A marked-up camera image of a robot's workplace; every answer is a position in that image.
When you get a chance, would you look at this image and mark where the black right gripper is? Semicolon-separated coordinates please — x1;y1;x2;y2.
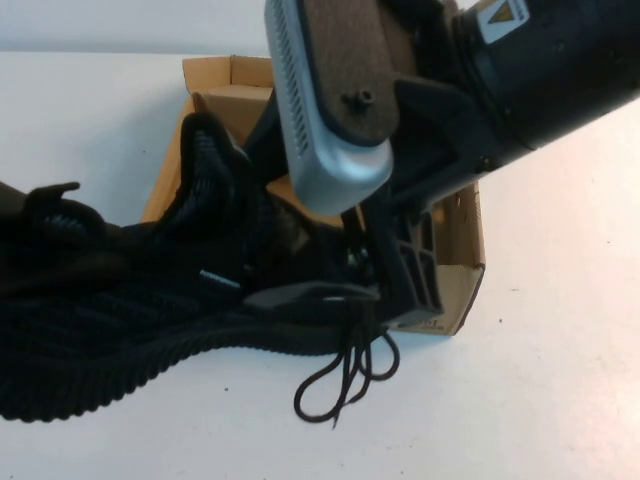
383;75;485;214

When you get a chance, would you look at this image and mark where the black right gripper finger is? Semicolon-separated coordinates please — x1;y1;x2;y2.
243;92;288;167
367;197;447;330

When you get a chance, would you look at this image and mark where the black knit sneaker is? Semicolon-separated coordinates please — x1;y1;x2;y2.
0;112;401;434

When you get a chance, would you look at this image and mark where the brown cardboard shoe box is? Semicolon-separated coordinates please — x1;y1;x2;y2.
141;55;487;337

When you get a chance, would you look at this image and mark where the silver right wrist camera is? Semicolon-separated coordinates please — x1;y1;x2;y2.
263;0;396;217

